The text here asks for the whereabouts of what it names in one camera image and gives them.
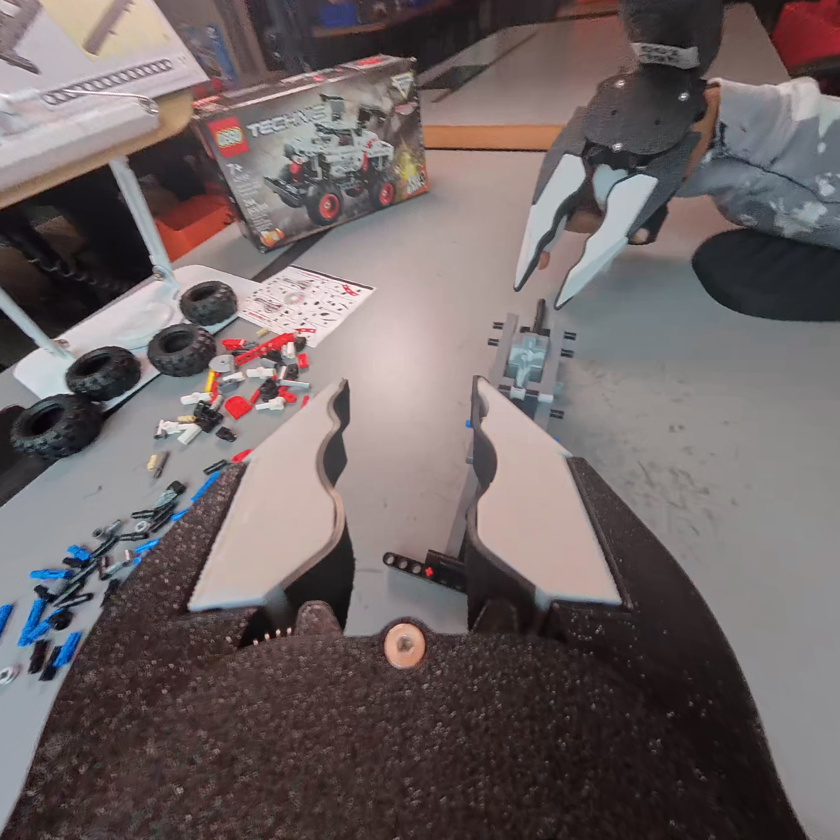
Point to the person's right forearm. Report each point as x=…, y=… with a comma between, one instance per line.
x=775, y=158

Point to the white and wooden book stand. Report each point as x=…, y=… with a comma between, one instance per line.
x=138, y=223

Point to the white sticker sheet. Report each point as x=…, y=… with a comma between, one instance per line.
x=305, y=305

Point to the black toy tyre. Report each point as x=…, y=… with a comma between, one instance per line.
x=181, y=351
x=103, y=373
x=53, y=427
x=210, y=302

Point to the toy truck cardboard box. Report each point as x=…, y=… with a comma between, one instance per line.
x=315, y=151

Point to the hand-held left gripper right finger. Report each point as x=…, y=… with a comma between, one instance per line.
x=538, y=525

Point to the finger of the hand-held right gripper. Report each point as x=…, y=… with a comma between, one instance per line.
x=551, y=197
x=617, y=217

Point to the grey toy brick chassis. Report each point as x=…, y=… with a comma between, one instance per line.
x=528, y=361

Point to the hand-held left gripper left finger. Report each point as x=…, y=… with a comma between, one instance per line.
x=269, y=525

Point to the pile of red white bricks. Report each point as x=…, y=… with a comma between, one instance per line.
x=243, y=387

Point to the building instruction booklet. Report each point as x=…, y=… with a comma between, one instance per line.
x=79, y=53

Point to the grey desk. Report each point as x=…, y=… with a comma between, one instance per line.
x=433, y=302

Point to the pile of blue black pins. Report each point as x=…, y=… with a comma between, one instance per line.
x=79, y=578

